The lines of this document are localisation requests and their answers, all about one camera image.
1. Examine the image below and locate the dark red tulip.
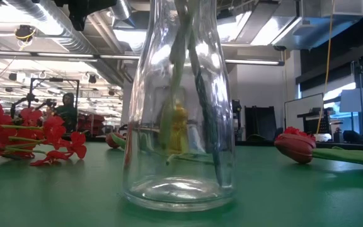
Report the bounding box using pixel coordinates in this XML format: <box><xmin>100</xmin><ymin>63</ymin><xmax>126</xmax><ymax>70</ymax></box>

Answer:
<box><xmin>274</xmin><ymin>132</ymin><xmax>363</xmax><ymax>173</ymax></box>

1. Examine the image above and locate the green table mat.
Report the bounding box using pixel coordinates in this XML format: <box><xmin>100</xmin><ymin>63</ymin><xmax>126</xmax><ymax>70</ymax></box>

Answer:
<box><xmin>0</xmin><ymin>141</ymin><xmax>363</xmax><ymax>227</ymax></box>

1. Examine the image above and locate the long ceiling tube light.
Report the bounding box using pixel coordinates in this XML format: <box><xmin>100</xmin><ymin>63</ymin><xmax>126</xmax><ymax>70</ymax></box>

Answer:
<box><xmin>0</xmin><ymin>49</ymin><xmax>285</xmax><ymax>67</ymax></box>

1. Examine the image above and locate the blue flower bunch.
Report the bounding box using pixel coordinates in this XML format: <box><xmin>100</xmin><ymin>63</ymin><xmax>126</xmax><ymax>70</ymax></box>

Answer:
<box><xmin>186</xmin><ymin>0</ymin><xmax>225</xmax><ymax>187</ymax></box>

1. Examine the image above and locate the yellow glass vase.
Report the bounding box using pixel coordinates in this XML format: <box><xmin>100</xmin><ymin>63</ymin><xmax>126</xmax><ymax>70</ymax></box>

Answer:
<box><xmin>168</xmin><ymin>100</ymin><xmax>189</xmax><ymax>154</ymax></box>

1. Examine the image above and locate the red background shelf unit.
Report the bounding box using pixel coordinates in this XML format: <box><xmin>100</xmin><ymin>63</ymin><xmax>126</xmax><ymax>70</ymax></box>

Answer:
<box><xmin>76</xmin><ymin>112</ymin><xmax>107</xmax><ymax>135</ymax></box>

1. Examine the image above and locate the red broad-petal blossom spray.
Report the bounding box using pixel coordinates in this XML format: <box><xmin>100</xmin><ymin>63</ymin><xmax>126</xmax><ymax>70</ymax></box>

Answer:
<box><xmin>0</xmin><ymin>97</ymin><xmax>88</xmax><ymax>167</ymax></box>

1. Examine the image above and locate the black background panel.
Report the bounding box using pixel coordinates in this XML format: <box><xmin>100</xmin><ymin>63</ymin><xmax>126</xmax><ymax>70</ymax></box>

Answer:
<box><xmin>244</xmin><ymin>105</ymin><xmax>277</xmax><ymax>141</ymax></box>

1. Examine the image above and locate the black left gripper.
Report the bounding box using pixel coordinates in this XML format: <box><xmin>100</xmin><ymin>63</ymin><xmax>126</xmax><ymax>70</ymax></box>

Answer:
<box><xmin>54</xmin><ymin>0</ymin><xmax>118</xmax><ymax>32</ymax></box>

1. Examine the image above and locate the white round container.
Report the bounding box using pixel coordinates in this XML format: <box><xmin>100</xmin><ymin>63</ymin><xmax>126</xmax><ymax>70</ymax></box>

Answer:
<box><xmin>313</xmin><ymin>132</ymin><xmax>333</xmax><ymax>143</ymax></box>

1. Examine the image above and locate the yellow hanging cord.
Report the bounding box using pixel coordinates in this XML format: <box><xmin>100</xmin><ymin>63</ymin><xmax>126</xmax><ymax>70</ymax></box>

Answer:
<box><xmin>315</xmin><ymin>0</ymin><xmax>336</xmax><ymax>135</ymax></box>

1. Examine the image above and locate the white sign board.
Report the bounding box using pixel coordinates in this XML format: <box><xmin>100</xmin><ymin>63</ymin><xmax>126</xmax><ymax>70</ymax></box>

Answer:
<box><xmin>338</xmin><ymin>87</ymin><xmax>363</xmax><ymax>114</ymax></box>

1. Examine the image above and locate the whiteboard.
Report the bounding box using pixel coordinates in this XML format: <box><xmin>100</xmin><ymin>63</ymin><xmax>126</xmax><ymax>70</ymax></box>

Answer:
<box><xmin>283</xmin><ymin>92</ymin><xmax>325</xmax><ymax>139</ymax></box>

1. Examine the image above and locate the red carnation bunch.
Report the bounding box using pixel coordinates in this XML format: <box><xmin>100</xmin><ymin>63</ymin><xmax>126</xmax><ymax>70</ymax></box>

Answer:
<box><xmin>282</xmin><ymin>125</ymin><xmax>316</xmax><ymax>141</ymax></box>

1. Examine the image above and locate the silver round ventilation duct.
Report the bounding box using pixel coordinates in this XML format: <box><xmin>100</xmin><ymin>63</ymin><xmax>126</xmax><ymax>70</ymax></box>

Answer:
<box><xmin>3</xmin><ymin>0</ymin><xmax>132</xmax><ymax>88</ymax></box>

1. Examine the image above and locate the black ceiling cable reel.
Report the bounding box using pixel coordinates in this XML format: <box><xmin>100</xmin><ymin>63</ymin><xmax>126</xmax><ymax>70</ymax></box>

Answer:
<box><xmin>13</xmin><ymin>24</ymin><xmax>38</xmax><ymax>44</ymax></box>

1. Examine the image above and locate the person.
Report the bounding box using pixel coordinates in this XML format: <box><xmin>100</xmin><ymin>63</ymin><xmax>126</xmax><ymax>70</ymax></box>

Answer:
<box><xmin>54</xmin><ymin>92</ymin><xmax>79</xmax><ymax>133</ymax></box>

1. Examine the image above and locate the clear glass vase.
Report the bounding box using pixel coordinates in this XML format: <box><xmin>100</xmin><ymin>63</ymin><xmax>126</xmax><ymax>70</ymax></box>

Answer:
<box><xmin>122</xmin><ymin>0</ymin><xmax>236</xmax><ymax>212</ymax></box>

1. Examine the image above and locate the black background stand pole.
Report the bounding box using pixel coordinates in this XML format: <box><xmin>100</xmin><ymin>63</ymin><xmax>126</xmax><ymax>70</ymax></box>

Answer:
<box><xmin>350</xmin><ymin>58</ymin><xmax>363</xmax><ymax>137</ymax></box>

